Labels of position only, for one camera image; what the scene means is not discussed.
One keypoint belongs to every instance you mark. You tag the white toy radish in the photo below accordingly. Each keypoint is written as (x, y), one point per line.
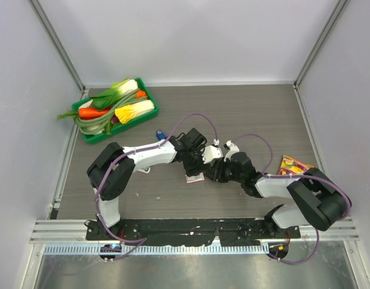
(87, 104)

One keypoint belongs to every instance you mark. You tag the green toy long beans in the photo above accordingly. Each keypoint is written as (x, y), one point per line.
(97, 125)

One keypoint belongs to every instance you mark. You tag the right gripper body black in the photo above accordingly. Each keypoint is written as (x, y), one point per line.
(225, 171)

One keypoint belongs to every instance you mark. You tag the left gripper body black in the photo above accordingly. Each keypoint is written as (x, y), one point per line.
(194, 162)

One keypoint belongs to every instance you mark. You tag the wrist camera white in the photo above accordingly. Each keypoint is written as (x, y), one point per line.
(231, 149)
(212, 152)

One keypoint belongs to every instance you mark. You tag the red white staple box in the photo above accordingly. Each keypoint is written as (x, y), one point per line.
(194, 179)

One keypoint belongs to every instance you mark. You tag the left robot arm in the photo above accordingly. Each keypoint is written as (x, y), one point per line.
(110, 173)

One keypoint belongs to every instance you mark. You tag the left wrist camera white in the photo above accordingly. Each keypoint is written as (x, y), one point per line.
(212, 152)

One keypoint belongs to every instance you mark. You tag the white slotted cable duct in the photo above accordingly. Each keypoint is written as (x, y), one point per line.
(109, 249)

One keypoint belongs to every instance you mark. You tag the colourful candy bag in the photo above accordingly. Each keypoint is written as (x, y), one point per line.
(291, 166)

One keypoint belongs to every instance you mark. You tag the light blue small stapler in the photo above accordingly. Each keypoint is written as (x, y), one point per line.
(145, 170)

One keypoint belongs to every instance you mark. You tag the green white toy bok choy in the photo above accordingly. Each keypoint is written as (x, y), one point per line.
(116, 93)

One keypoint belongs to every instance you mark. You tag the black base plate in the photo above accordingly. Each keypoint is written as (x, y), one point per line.
(190, 232)

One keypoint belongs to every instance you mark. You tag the yellow white toy cabbage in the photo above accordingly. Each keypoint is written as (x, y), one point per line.
(129, 112)

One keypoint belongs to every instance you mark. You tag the green plastic tray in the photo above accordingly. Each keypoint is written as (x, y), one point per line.
(114, 126)

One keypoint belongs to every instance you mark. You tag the small orange toy carrot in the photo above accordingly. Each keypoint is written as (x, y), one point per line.
(140, 94)

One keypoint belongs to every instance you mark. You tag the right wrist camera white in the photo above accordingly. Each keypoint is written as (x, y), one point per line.
(231, 149)

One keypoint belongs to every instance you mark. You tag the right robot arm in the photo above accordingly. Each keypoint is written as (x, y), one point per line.
(317, 201)

